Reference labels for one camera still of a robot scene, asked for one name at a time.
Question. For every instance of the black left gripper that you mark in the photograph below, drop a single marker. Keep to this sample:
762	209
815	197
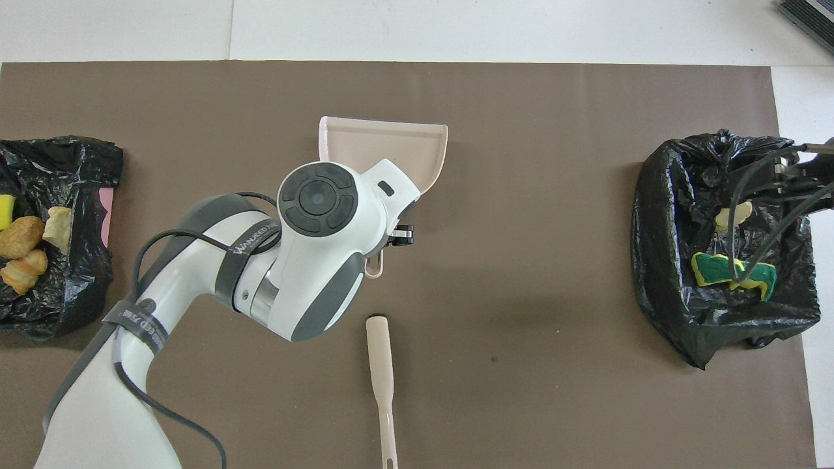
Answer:
402	235

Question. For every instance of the beige plastic dustpan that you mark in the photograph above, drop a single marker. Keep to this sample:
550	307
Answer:
384	143

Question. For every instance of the beige sponge chunk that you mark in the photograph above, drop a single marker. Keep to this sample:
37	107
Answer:
724	218

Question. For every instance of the yellow sponge piece green backing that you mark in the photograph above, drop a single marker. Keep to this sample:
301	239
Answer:
763	279

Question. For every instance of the beige hand brush black bristles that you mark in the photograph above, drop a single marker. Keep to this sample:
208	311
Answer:
379	352

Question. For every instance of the green yellow curved sponge piece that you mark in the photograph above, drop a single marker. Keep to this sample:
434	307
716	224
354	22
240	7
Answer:
713	268

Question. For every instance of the pale yellow sponge chunk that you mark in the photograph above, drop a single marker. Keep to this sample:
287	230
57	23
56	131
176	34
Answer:
58	228

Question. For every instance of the orange striped sponge piece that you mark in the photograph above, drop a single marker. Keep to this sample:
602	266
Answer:
25	270

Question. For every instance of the brown oval sponge piece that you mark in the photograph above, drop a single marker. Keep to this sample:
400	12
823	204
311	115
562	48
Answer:
19	238

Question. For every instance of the yellow sponge wedge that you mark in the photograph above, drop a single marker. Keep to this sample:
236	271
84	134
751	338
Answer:
5	212

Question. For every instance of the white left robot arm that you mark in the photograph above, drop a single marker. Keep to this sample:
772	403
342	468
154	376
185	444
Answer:
319	198

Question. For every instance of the black bag lined pink bin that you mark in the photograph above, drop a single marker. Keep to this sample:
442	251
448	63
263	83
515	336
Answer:
71	293

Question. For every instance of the dark ribbed device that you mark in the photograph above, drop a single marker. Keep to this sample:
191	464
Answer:
811	16

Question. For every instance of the brown paper table mat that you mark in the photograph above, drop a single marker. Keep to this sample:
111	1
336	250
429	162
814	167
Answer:
521	130

